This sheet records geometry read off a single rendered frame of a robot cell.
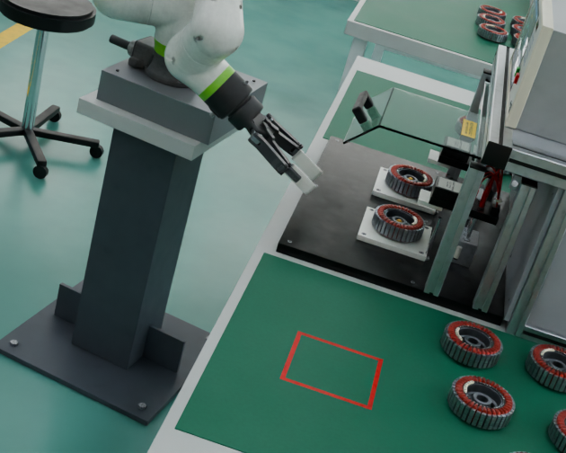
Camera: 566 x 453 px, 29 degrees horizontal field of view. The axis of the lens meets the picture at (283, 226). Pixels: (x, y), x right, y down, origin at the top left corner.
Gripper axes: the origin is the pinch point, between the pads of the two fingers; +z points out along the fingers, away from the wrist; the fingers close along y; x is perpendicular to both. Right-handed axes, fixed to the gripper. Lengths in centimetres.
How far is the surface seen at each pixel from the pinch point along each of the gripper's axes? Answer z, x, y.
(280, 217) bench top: 2.7, -9.3, 4.3
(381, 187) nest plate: 17.0, 2.9, -19.7
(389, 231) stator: 20.1, 6.5, 4.7
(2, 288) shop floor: -26, -113, -45
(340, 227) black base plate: 12.7, -0.9, 4.8
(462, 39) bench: 28, 5, -177
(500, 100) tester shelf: 15.4, 40.5, -4.0
